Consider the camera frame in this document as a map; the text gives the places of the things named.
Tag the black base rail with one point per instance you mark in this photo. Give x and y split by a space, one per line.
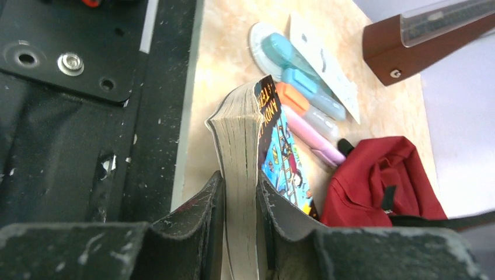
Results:
93 95

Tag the Treehouse paperback book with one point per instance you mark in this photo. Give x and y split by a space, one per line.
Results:
252 137

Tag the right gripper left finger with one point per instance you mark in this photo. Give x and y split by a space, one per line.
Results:
185 244

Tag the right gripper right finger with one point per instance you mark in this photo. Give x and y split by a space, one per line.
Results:
299 247

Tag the pink highlighter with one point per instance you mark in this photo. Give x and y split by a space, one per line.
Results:
319 146

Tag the white packaged card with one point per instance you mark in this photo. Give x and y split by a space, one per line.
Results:
304 38

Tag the blue highlighter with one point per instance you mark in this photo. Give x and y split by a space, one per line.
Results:
314 94

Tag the orange highlighter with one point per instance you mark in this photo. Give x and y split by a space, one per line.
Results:
318 120

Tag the red backpack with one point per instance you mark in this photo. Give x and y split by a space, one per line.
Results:
382 183

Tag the brown leather case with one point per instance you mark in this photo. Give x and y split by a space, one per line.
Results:
399 47

